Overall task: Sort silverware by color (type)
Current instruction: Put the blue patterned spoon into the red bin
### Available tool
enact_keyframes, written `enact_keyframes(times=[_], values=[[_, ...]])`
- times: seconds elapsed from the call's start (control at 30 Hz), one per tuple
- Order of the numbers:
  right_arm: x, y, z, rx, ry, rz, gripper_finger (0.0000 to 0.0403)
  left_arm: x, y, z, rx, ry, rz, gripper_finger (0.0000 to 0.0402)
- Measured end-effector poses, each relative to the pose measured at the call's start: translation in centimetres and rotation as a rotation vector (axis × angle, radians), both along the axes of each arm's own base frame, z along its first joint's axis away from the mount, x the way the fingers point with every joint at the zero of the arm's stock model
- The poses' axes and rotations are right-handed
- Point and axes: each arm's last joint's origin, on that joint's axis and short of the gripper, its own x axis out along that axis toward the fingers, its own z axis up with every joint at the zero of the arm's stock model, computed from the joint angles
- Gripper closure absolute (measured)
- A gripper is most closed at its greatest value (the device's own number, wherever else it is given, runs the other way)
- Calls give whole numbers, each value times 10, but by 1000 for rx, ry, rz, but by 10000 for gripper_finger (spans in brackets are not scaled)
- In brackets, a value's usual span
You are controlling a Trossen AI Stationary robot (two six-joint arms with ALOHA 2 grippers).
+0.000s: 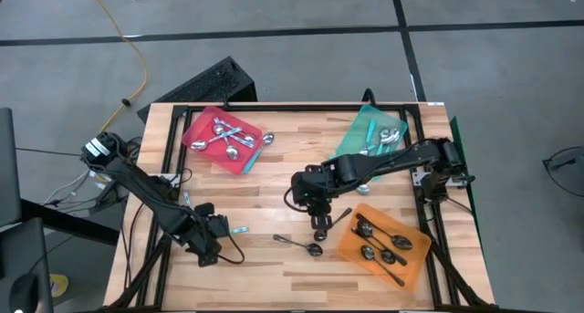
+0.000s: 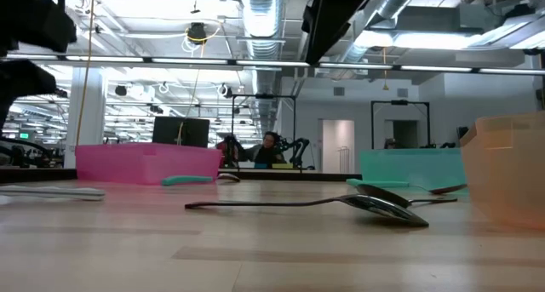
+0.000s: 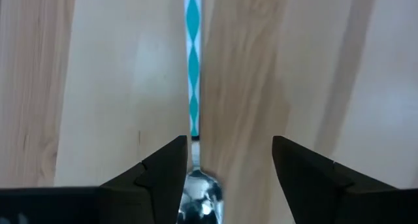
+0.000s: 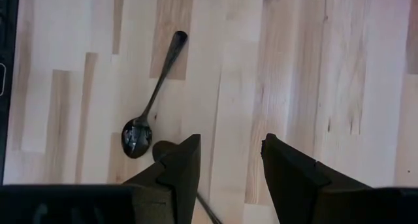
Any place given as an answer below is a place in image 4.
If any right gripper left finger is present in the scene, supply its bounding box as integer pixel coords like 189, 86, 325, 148
123, 133, 202, 224

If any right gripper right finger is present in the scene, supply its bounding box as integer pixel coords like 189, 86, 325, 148
260, 133, 373, 224

